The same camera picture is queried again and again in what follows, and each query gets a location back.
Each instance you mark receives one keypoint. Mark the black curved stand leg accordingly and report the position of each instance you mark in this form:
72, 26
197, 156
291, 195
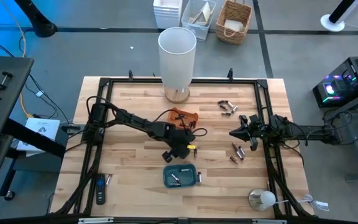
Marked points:
39, 21

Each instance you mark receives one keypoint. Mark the white item in basket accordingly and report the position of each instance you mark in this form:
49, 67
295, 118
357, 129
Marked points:
233, 25

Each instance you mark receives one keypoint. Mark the black remote control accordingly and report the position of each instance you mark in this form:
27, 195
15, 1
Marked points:
100, 189

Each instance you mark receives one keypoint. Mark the small white tag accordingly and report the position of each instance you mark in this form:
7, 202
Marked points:
39, 93

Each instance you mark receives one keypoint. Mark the stacked white bins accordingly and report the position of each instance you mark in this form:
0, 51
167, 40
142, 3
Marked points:
167, 12

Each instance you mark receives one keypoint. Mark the beige pieces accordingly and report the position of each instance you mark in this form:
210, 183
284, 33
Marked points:
202, 14

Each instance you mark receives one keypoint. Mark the silver dome lamp white bulb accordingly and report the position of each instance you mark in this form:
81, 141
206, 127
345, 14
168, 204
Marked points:
261, 200

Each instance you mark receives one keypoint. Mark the silver metal bracket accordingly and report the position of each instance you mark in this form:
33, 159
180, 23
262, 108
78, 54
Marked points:
269, 221
95, 220

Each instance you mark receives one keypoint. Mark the black aluminium frame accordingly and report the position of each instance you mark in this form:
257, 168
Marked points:
213, 81

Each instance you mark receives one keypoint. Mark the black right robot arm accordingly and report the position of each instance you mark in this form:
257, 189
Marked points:
309, 132

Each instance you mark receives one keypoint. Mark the orange plastic bin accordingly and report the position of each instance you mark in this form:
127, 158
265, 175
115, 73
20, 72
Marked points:
187, 116

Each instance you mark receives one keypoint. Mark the white paper manual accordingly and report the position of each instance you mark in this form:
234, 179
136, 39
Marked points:
43, 129

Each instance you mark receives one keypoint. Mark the black desk panel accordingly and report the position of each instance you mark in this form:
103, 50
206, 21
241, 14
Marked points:
2, 109

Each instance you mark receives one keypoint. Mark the wicker basket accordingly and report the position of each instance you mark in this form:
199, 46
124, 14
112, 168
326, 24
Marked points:
222, 31

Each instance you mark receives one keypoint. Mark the teal plastic bin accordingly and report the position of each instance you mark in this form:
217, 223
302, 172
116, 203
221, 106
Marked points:
186, 180

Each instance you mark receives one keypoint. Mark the clear plastic bin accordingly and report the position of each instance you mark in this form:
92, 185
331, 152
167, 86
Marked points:
197, 31

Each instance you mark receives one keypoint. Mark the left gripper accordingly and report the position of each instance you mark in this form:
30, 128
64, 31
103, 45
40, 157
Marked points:
182, 143

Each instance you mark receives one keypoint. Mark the black frame clamp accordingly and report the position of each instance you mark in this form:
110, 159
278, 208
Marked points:
130, 74
230, 73

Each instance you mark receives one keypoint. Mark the computer tower with lights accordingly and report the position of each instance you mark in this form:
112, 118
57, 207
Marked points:
346, 81

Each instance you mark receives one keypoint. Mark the tower fan white base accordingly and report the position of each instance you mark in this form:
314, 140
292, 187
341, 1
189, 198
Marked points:
332, 23

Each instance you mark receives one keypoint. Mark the black caster wheel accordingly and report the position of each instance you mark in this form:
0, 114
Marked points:
9, 195

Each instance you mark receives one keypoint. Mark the table lamp white shade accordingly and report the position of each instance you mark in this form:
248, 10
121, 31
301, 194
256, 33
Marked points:
177, 56

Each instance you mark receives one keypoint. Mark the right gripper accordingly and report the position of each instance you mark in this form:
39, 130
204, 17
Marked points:
259, 130

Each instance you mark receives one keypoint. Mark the black arm base plug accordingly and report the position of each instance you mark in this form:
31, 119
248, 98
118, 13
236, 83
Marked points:
71, 128

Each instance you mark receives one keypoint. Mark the white power plug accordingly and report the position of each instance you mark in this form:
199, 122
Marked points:
320, 204

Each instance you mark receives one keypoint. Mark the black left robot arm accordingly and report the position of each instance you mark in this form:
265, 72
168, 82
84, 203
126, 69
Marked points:
135, 121

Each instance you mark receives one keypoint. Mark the black desk leg frame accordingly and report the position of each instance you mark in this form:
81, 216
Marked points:
33, 137

